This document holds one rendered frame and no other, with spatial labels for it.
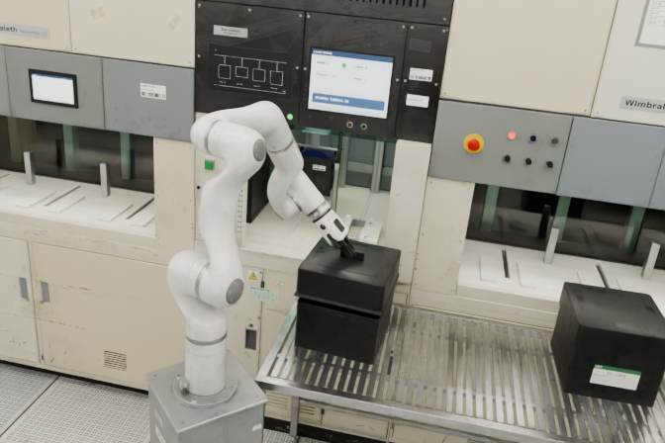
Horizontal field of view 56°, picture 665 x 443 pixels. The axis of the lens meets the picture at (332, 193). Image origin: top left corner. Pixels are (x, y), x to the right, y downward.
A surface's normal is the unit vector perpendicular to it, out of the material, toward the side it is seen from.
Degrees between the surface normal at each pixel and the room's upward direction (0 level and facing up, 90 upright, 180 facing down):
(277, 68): 90
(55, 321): 90
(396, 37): 90
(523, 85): 90
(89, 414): 0
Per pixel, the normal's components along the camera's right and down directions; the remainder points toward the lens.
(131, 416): 0.08, -0.93
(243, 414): 0.55, 0.35
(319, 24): -0.20, 0.34
